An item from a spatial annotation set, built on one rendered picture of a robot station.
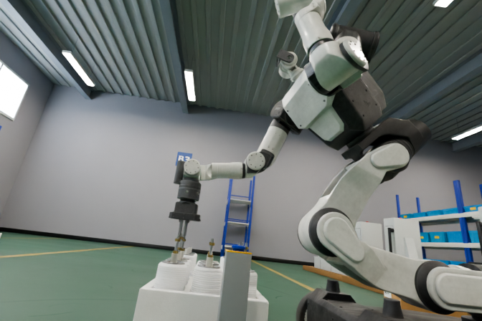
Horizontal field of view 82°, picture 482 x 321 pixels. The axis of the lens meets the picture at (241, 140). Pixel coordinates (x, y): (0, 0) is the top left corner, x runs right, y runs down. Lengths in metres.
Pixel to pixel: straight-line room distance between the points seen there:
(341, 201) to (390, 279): 0.26
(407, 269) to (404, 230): 2.67
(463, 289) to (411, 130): 0.51
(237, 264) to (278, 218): 6.78
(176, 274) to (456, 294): 0.82
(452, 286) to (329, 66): 0.72
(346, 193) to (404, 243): 2.75
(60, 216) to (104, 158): 1.68
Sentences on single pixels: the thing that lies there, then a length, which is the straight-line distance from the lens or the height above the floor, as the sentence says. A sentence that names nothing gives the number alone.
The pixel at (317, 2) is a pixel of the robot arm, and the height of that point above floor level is 0.95.
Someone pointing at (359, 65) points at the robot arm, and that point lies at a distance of 0.72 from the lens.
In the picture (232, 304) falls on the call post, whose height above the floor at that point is 0.19.
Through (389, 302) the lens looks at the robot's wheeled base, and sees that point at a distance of 0.86.
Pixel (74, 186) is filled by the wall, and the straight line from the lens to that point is 8.20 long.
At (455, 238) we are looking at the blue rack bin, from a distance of 6.89.
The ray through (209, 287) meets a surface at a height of 0.20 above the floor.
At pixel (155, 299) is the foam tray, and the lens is 0.96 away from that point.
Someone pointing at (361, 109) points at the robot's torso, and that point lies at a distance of 1.03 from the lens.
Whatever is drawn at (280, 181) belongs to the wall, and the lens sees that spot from 7.72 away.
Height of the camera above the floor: 0.33
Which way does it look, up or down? 20 degrees up
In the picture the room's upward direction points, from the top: 7 degrees clockwise
